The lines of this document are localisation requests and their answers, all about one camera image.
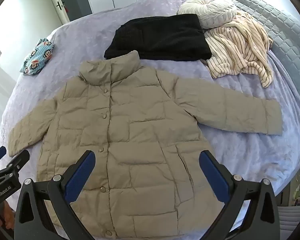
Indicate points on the round cream velvet pillow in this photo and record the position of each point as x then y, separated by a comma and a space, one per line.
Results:
207, 11

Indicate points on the person's left hand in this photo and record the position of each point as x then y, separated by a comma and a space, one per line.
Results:
8, 216

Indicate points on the black folded garment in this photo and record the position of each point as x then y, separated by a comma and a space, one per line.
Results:
160, 37

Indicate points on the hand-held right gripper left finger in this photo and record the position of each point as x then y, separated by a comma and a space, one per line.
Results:
81, 175

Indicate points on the bed with lavender cover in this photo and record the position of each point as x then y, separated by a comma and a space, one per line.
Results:
85, 37

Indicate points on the cream striped garment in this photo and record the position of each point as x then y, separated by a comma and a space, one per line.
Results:
237, 50

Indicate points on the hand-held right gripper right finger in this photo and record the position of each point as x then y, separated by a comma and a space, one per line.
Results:
215, 177

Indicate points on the grey quilted headboard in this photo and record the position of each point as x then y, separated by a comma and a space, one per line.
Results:
272, 22

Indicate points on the khaki puffer jacket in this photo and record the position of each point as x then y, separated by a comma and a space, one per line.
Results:
140, 135

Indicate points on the blue monkey print cloth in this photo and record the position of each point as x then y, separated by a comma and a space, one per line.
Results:
37, 57

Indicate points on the white ribbed container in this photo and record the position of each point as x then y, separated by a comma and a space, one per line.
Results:
290, 222

